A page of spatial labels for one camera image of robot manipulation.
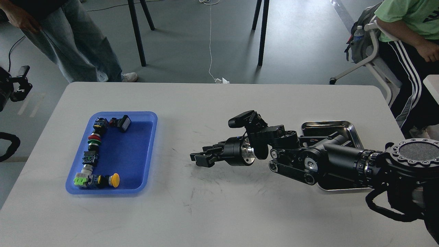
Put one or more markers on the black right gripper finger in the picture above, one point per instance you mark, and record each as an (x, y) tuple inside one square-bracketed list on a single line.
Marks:
[(216, 149), (205, 159)]

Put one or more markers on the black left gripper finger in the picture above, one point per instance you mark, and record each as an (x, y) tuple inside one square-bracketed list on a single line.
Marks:
[(24, 86)]

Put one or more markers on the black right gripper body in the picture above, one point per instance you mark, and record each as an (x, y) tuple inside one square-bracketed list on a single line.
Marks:
[(238, 152)]

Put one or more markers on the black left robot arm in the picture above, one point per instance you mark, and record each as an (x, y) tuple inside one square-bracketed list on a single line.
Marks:
[(12, 89)]

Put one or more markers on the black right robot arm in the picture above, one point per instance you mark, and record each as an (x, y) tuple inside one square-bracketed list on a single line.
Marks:
[(403, 178)]

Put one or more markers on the blue plastic tray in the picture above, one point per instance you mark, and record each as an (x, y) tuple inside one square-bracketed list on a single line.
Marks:
[(126, 153)]

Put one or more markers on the shiny metal tray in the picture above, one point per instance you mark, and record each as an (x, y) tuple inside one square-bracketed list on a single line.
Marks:
[(330, 183)]

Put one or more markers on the standing person in jeans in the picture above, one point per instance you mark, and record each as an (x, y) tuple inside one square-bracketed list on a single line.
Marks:
[(67, 35)]

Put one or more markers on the red green push button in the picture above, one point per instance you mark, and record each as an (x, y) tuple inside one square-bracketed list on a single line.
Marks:
[(94, 142)]

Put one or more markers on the yellow mushroom push button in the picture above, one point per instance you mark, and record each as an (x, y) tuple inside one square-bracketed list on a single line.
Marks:
[(114, 180)]

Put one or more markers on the black table leg left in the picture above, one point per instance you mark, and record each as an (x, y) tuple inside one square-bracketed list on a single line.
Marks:
[(136, 29)]

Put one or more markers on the black table leg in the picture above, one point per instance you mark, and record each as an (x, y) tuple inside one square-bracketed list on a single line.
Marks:
[(136, 29), (265, 10)]

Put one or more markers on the black table leg right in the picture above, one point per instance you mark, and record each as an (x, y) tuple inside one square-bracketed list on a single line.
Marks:
[(265, 10)]

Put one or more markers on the grey backpack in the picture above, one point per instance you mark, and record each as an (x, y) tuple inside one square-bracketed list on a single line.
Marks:
[(356, 51)]

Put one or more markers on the white office chair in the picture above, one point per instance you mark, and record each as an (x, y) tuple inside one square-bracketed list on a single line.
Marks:
[(375, 65)]

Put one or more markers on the clear water bottle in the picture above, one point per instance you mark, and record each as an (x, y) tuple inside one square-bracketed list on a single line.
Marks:
[(358, 34)]

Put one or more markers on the seated person green shirt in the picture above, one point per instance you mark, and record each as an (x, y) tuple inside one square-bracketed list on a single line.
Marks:
[(409, 47)]

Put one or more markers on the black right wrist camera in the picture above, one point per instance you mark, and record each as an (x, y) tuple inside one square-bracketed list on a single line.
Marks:
[(250, 120)]

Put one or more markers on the black rectangular switch part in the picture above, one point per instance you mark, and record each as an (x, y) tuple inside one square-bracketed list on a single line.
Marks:
[(121, 124)]

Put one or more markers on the black yellow selector switch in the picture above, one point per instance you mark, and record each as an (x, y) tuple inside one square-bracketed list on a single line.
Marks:
[(100, 126)]

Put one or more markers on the green white switch block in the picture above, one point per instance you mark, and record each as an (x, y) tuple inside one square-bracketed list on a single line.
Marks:
[(81, 180)]

